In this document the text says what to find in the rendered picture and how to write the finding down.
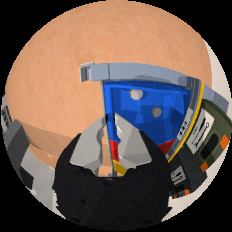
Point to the blue bin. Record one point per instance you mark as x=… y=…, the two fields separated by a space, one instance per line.
x=138 y=112

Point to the olive green tool case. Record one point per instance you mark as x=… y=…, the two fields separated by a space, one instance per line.
x=208 y=137

